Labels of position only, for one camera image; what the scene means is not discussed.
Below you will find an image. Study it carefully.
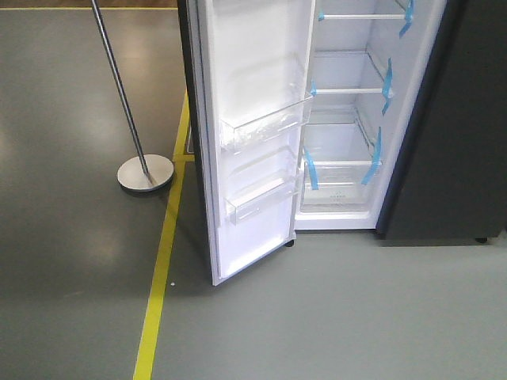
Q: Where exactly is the open fridge door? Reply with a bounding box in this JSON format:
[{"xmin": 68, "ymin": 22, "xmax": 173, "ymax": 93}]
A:
[{"xmin": 177, "ymin": 1, "xmax": 315, "ymax": 285}]

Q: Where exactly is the dark grey fridge body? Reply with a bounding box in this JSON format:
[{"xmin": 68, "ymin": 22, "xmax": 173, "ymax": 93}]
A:
[{"xmin": 295, "ymin": 1, "xmax": 506, "ymax": 243}]

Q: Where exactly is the clear lower door bin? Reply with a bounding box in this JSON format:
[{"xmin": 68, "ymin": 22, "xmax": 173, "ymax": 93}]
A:
[{"xmin": 225, "ymin": 169, "xmax": 301, "ymax": 225}]

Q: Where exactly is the clear door bin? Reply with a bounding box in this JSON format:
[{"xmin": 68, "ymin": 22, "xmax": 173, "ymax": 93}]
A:
[
  {"xmin": 219, "ymin": 93, "xmax": 314, "ymax": 153},
  {"xmin": 225, "ymin": 169, "xmax": 301, "ymax": 225}
]

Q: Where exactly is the clear middle door bin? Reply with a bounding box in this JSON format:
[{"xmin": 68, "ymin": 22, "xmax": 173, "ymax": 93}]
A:
[{"xmin": 219, "ymin": 93, "xmax": 314, "ymax": 153}]

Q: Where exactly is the steel pole stand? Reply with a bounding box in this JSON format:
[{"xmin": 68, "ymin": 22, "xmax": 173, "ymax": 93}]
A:
[{"xmin": 90, "ymin": 1, "xmax": 174, "ymax": 192}]

